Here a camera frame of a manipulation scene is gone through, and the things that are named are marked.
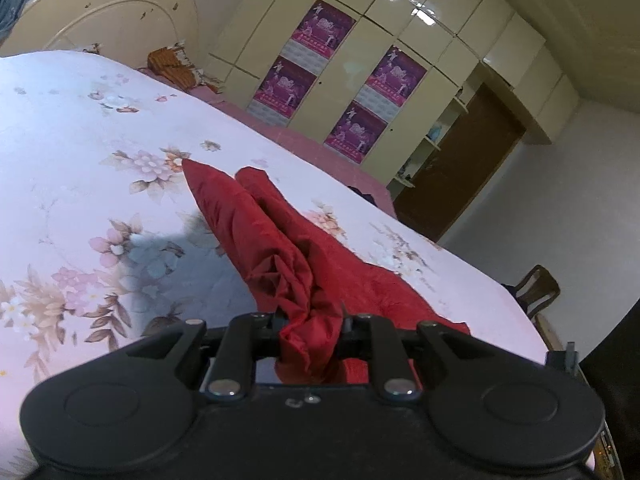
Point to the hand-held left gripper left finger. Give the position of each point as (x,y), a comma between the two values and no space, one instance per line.
(240,355)

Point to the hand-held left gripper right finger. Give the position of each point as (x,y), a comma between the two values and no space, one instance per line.
(385,355)

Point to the red puffer jacket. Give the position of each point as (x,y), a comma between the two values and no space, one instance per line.
(280,255)

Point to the dark clothing on chair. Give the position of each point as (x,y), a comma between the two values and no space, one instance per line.
(509,291)

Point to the wooden chair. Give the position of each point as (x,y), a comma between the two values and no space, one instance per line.
(537,290)

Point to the brown wooden door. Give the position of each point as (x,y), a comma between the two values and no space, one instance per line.
(460,165)

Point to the cream corner shelf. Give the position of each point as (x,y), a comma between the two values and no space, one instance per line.
(430,145)

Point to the pink bed sheet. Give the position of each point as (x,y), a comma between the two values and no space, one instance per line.
(300,145)

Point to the blue shelf ornament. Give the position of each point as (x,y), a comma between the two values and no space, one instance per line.
(434,132)

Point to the folded light cloth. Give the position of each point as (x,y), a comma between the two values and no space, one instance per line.
(207,80)

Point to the floral white bed sheet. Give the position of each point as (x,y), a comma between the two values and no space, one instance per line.
(75,125)

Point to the cream wardrobe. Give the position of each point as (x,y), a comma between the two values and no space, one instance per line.
(440,45)

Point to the cream round headboard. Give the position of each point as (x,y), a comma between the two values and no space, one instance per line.
(115,10)

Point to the purple wall poster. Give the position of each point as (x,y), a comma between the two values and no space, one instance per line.
(402,75)
(357,132)
(287,85)
(327,22)

